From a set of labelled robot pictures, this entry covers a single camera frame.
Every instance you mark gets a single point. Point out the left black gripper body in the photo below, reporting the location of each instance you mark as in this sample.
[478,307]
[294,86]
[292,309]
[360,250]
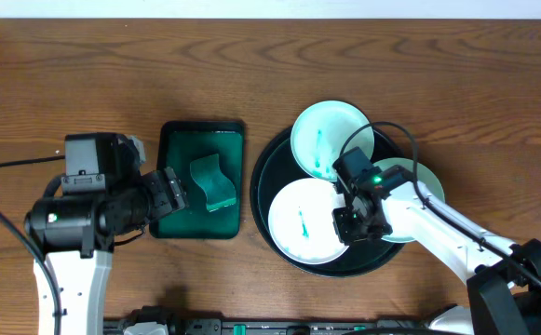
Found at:
[159,194]

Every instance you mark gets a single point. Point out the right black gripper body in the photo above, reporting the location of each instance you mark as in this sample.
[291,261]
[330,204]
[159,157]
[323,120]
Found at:
[353,228]

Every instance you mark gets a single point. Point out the green sponge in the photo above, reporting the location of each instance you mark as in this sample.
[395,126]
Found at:
[218,190]

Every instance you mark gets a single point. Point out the white plate green stain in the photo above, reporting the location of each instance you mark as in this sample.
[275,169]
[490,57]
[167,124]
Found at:
[301,224]

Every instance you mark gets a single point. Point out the pale green plate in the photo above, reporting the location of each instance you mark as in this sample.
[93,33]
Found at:
[319,133]
[425,175]

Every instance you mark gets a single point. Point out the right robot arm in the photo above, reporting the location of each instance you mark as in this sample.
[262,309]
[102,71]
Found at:
[503,278]

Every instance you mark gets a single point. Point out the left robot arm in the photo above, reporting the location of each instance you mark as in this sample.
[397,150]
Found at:
[77,232]

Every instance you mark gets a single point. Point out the rectangular black tray green water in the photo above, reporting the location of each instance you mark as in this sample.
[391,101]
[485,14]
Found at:
[182,142]

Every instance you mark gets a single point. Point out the round black tray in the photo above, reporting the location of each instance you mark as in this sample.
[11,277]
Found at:
[276,168]

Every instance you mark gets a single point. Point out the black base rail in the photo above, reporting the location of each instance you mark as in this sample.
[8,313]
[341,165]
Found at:
[162,320]

